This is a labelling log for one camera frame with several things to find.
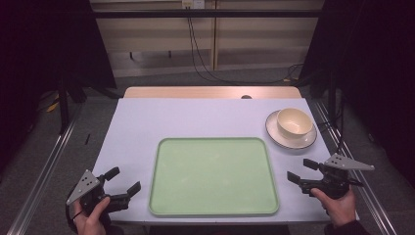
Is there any person's left hand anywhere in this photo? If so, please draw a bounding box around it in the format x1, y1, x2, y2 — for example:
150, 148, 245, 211
72, 196, 112, 233

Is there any yellow floor object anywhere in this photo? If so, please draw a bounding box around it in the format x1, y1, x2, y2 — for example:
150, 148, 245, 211
45, 93, 62, 114

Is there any black wall cable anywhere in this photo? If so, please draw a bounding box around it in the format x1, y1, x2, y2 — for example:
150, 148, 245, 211
188, 18, 217, 82
186, 7, 305, 86

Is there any white wall socket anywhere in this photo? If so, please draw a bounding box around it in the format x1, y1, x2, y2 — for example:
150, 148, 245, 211
181, 0, 206, 10

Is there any dark curtain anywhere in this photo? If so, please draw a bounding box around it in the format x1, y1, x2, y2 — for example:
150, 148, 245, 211
0, 0, 117, 172
299, 0, 415, 189

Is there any light green tray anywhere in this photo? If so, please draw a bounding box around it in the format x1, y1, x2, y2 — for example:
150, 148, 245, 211
148, 136, 280, 217

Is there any person's right hand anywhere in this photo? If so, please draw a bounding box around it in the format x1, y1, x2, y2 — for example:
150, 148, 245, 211
309, 187, 357, 229

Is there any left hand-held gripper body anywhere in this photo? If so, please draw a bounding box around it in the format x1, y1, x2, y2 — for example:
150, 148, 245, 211
66, 168, 130, 217

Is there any white dark-rimmed plate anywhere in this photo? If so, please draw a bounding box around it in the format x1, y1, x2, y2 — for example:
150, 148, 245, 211
264, 110, 318, 151

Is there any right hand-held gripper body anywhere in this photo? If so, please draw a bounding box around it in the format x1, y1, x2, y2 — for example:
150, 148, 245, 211
299, 153, 376, 201

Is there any cream bowl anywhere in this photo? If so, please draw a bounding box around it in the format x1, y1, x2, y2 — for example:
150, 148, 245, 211
276, 108, 314, 141

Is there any aluminium rail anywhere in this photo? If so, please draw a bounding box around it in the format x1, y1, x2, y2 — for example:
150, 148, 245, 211
6, 106, 83, 235
313, 100, 398, 235

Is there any black horizontal frame bar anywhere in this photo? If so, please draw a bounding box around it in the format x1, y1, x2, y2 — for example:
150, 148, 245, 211
92, 9, 325, 20

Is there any pale table cover sheet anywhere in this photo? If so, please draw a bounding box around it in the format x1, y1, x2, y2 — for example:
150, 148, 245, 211
92, 97, 360, 225

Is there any black metal stand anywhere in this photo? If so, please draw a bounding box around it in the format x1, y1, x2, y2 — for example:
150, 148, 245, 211
327, 70, 339, 123
56, 72, 71, 135

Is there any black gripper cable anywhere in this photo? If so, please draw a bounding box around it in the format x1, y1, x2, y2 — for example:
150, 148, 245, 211
64, 204, 79, 235

